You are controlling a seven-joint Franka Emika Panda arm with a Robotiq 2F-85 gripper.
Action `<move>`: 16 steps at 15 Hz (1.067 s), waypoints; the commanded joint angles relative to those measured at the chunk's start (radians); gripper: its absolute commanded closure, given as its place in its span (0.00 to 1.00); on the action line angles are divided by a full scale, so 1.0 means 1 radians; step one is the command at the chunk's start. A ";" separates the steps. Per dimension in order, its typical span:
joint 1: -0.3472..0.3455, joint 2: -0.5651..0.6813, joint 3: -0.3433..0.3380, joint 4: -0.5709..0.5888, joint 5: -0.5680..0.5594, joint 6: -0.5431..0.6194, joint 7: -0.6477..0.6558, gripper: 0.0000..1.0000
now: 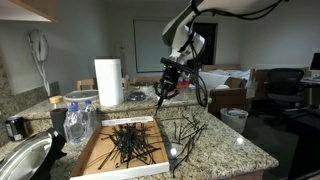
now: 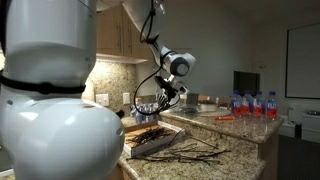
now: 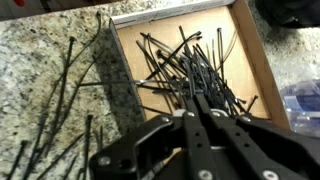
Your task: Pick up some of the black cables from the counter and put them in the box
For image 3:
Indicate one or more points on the white rectangular tray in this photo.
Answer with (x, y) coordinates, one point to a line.
(246, 66)

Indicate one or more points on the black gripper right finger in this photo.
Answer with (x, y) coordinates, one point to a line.
(253, 146)

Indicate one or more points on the pack of small water bottles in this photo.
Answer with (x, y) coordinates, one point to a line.
(305, 106)

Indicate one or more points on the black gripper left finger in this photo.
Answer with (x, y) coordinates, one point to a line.
(116, 163)

